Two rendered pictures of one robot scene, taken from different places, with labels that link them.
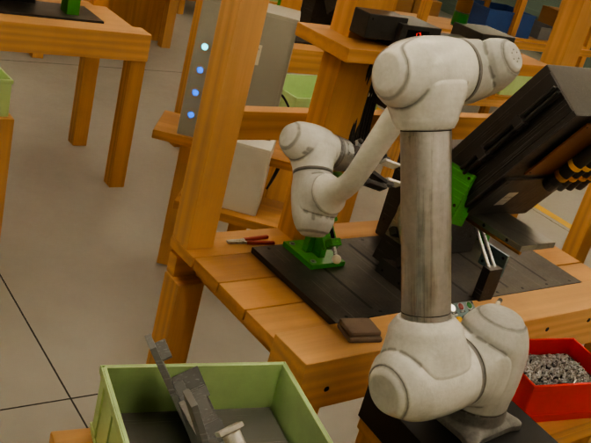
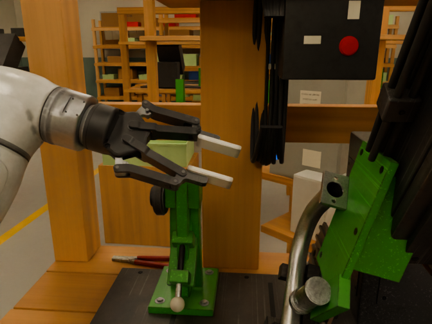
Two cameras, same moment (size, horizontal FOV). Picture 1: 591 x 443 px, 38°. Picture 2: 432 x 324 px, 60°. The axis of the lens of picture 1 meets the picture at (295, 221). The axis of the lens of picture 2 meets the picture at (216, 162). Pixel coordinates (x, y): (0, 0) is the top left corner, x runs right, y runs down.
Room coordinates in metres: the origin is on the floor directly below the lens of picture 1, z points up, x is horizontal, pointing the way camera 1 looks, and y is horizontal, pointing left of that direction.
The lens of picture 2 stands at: (1.91, -0.63, 1.40)
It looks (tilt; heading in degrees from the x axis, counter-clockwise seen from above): 16 degrees down; 46
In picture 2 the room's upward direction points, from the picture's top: straight up
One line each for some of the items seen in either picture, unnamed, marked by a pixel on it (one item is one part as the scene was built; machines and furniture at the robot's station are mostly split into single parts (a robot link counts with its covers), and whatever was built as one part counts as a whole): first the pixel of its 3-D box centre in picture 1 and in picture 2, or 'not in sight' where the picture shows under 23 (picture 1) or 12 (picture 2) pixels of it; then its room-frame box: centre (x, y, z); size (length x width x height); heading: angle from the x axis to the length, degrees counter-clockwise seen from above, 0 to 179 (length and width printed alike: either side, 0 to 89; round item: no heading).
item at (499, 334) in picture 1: (485, 355); not in sight; (1.65, -0.47, 1.11); 0.18 x 0.16 x 0.22; 134
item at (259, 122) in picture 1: (383, 125); (351, 123); (2.79, -0.20, 1.23); 1.30 x 0.05 x 0.09; 131
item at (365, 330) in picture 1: (360, 330); not in sight; (1.96, -0.24, 0.91); 0.10 x 0.08 x 0.03; 118
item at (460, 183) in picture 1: (452, 199); (373, 219); (2.42, -0.43, 1.17); 0.13 x 0.12 x 0.20; 131
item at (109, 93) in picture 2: not in sight; (152, 63); (7.86, 7.93, 1.11); 3.01 x 0.54 x 2.23; 129
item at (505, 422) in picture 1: (476, 403); not in sight; (1.67, -0.50, 0.97); 0.22 x 0.18 x 0.06; 135
